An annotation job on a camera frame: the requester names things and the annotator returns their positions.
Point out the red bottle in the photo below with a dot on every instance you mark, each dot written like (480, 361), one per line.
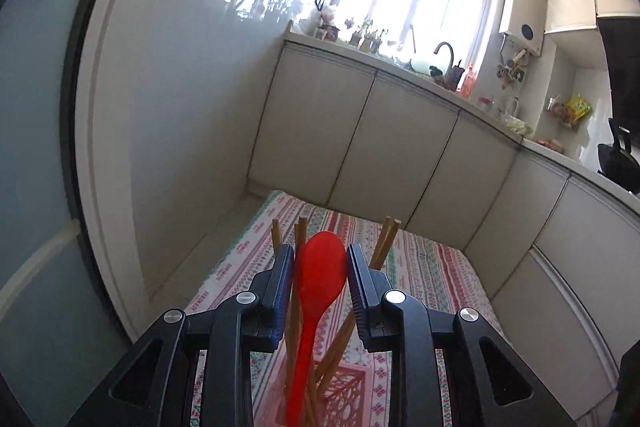
(467, 82)

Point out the black wok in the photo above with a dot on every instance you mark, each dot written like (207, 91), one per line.
(620, 162)

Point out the yellow snack packet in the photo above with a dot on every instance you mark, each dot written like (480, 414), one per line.
(577, 107)

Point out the red plastic spoon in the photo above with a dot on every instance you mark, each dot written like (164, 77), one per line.
(320, 267)

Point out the row of small potted plants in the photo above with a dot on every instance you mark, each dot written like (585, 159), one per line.
(357, 38)

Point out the black range hood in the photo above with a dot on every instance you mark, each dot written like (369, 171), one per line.
(625, 57)

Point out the curved kitchen faucet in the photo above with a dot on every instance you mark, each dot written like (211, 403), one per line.
(453, 62)

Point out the frosted glass sliding door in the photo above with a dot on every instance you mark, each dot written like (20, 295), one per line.
(35, 132)

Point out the white kitchen counter cabinets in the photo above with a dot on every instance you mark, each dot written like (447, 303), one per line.
(310, 122)

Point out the pink perforated utensil basket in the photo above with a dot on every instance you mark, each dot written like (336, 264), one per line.
(345, 394)

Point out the patterned tablecloth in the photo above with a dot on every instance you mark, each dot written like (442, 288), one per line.
(425, 267)

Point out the white water heater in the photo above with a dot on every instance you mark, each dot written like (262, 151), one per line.
(522, 12)

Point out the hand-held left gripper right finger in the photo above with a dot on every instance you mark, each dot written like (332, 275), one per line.
(356, 287)

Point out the clear glass pitcher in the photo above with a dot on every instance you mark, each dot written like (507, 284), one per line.
(510, 108)

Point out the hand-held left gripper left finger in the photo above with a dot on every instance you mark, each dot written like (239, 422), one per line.
(285, 287)

